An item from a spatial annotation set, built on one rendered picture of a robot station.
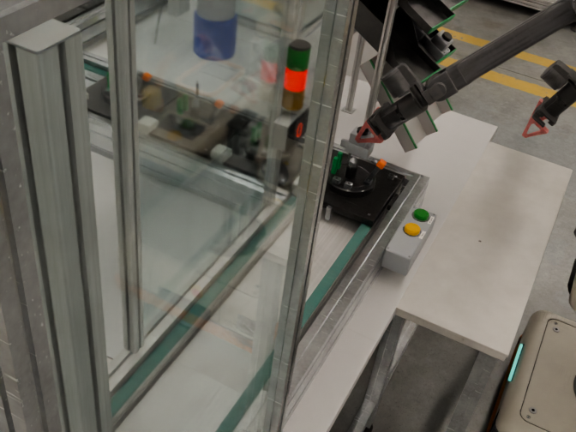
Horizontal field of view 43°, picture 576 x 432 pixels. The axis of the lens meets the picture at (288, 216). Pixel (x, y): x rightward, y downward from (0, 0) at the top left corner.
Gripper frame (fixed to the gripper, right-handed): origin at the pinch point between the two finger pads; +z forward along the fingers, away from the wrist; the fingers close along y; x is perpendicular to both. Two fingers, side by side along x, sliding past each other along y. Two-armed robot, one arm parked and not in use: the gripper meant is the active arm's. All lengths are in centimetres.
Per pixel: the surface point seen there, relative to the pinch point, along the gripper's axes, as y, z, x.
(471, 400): 25, 5, 69
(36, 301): 133, -63, -28
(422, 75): -26.9, -9.7, -0.6
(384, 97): -21.4, 0.7, -1.9
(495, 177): -44, -1, 42
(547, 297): -103, 42, 123
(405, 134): -19.8, 1.2, 10.1
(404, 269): 19.6, 0.5, 30.7
